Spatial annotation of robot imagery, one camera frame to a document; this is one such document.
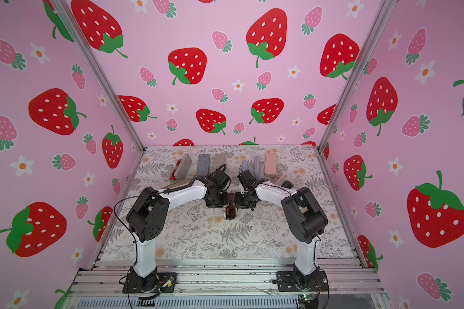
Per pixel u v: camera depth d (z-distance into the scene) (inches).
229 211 36.4
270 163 45.1
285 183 40.8
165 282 28.2
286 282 28.8
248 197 28.2
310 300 27.7
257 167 41.4
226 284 29.5
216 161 43.7
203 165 43.5
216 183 29.9
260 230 34.7
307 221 19.7
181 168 40.6
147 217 20.2
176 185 39.5
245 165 42.0
